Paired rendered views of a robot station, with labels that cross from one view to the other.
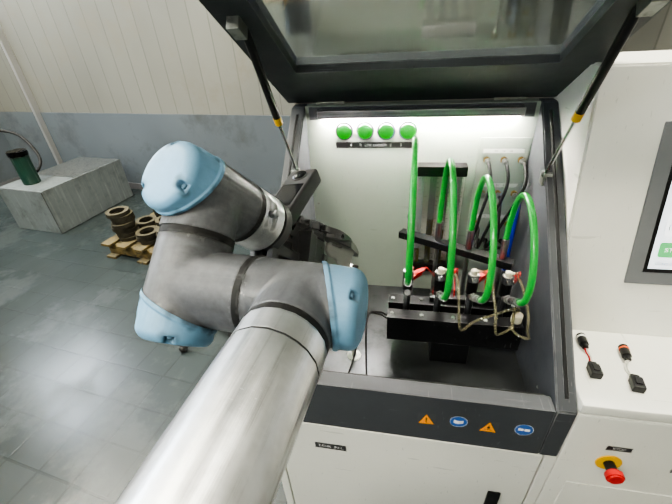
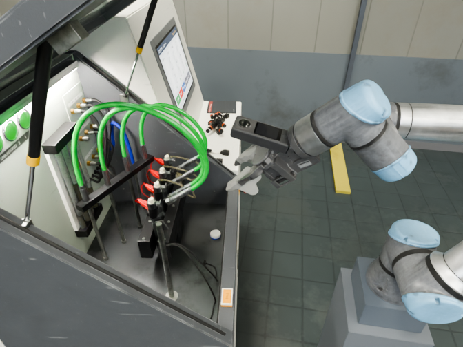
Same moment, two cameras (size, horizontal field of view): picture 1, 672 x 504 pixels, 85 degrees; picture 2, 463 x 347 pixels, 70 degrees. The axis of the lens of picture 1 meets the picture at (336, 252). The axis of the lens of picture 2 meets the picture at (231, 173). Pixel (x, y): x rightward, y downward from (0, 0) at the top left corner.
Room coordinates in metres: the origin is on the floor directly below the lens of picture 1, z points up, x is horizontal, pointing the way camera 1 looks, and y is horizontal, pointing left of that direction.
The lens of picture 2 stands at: (0.66, 0.61, 1.75)
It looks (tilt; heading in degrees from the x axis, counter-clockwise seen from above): 36 degrees down; 260
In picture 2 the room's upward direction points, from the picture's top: straight up
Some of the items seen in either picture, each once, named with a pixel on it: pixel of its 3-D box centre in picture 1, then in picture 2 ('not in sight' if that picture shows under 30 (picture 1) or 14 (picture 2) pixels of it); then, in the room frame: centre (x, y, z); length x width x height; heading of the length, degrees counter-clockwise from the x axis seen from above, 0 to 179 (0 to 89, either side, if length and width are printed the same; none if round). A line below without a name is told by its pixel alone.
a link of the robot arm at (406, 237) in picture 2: not in sight; (409, 247); (0.08, 0.09, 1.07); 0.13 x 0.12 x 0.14; 73
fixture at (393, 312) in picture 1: (448, 329); (166, 220); (0.74, -0.30, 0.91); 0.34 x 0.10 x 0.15; 78
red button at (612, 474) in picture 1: (612, 471); not in sight; (0.40, -0.56, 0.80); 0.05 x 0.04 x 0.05; 78
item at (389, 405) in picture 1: (402, 407); (229, 255); (0.54, -0.13, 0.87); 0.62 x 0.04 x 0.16; 78
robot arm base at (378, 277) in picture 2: not in sight; (396, 272); (0.07, 0.08, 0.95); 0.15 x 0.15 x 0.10
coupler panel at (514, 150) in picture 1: (496, 193); (88, 131); (0.97, -0.47, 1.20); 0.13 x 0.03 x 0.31; 78
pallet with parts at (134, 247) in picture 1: (181, 210); not in sight; (3.18, 1.42, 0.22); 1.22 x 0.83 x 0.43; 160
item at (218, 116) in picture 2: not in sight; (218, 120); (0.47, -0.87, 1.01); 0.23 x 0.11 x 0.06; 78
